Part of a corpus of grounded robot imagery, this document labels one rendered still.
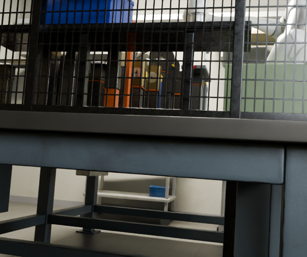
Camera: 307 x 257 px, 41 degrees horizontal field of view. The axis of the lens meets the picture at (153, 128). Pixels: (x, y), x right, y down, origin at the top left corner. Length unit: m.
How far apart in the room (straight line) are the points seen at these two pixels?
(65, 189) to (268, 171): 4.61
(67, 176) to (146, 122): 4.52
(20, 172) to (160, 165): 4.85
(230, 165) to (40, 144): 0.42
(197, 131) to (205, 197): 4.03
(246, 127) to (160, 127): 0.17
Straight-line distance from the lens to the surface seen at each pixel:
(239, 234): 1.83
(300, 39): 1.93
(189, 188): 4.83
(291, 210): 0.83
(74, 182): 5.27
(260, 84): 1.83
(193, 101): 2.41
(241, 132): 0.78
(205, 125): 0.79
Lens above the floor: 0.60
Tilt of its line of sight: 5 degrees up
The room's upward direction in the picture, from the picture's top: 4 degrees clockwise
